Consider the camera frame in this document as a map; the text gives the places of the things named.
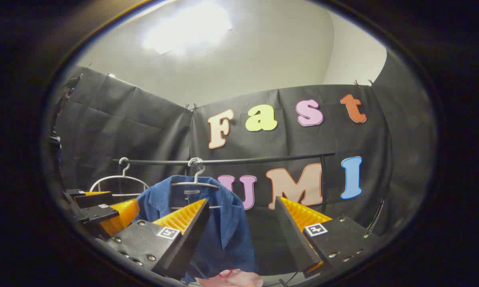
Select white plastic hanger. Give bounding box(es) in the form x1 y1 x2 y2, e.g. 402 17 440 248
89 157 149 198

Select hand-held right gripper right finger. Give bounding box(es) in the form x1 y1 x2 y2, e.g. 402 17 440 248
275 196 379 273

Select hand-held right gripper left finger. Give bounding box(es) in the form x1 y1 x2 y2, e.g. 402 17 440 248
104 198 210 280

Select white hanger with taped hook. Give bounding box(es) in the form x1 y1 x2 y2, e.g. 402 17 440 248
171 157 222 210

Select black clothes rack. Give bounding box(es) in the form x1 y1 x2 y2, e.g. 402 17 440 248
113 152 336 216

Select blue corduroy jacket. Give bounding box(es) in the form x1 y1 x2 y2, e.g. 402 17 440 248
134 175 260 281

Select black backdrop cloth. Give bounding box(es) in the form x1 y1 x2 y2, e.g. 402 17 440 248
54 52 437 275

